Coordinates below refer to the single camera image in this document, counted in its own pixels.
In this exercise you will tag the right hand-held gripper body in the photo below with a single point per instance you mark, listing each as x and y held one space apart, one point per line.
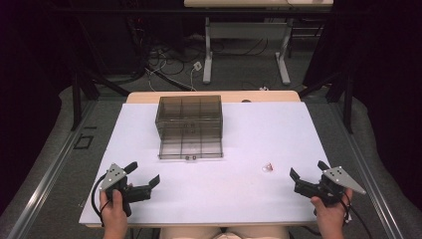
335 179

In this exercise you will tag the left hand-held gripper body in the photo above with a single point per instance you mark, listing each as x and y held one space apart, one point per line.
112 175

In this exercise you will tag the person's right hand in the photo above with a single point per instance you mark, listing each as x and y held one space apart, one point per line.
328 215

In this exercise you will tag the person's left hand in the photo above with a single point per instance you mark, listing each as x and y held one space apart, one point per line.
114 214

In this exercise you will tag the clear smoky drawer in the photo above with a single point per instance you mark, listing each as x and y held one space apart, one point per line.
190 148

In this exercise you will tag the white table mat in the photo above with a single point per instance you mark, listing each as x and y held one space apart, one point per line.
232 186

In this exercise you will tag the black metal stand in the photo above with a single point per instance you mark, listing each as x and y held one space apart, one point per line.
77 99
347 103

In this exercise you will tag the clear smoky drawer cabinet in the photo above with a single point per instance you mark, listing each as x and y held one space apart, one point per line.
189 116

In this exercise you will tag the dark curtain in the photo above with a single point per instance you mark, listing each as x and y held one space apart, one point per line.
391 99
30 99

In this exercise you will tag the white plug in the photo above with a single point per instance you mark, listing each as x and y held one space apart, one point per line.
197 65

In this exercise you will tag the white desk with metal legs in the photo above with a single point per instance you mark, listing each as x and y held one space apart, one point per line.
245 31

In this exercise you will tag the metal floor rail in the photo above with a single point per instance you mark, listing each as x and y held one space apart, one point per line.
368 172
49 172

